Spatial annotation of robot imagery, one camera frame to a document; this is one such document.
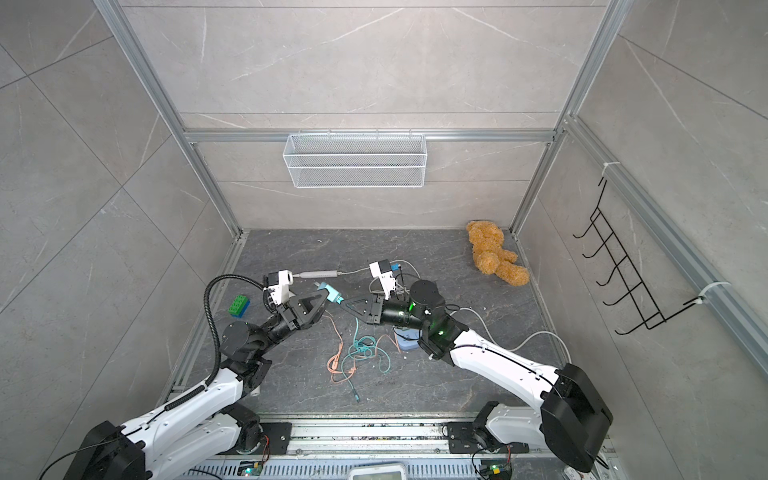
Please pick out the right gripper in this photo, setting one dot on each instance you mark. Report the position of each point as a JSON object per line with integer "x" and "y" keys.
{"x": 376, "y": 303}

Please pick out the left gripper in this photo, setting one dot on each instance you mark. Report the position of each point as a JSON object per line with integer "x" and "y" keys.
{"x": 298, "y": 315}

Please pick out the teal charger plug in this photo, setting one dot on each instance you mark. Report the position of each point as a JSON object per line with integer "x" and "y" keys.
{"x": 333, "y": 295}

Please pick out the white electric toothbrush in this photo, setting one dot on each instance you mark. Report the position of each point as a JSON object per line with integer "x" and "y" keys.
{"x": 318, "y": 274}

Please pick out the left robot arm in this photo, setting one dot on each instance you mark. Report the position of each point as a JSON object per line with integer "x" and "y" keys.
{"x": 206, "y": 419}

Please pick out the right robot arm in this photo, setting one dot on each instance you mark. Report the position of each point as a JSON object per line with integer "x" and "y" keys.
{"x": 568, "y": 417}

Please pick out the blue power strip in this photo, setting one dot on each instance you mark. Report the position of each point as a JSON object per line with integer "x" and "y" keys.
{"x": 406, "y": 339}

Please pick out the green toy block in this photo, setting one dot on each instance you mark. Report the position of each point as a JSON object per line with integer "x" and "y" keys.
{"x": 238, "y": 306}

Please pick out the brown teddy bear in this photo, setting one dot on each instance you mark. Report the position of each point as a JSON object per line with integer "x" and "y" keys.
{"x": 489, "y": 255}

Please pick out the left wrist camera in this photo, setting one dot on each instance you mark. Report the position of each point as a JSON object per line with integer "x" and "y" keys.
{"x": 277, "y": 286}

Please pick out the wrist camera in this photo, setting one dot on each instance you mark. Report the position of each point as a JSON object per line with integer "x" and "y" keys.
{"x": 383, "y": 272}
{"x": 277, "y": 286}

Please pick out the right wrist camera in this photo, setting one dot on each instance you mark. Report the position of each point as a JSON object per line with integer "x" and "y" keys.
{"x": 383, "y": 272}

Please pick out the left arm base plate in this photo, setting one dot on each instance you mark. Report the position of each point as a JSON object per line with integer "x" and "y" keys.
{"x": 271, "y": 436}

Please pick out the white wire mesh basket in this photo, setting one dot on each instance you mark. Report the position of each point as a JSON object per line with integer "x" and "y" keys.
{"x": 356, "y": 160}

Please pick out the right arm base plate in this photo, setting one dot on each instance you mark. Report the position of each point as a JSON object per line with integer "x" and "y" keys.
{"x": 465, "y": 438}

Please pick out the black wall hook rack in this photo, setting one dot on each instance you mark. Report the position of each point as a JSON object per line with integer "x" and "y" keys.
{"x": 625, "y": 273}

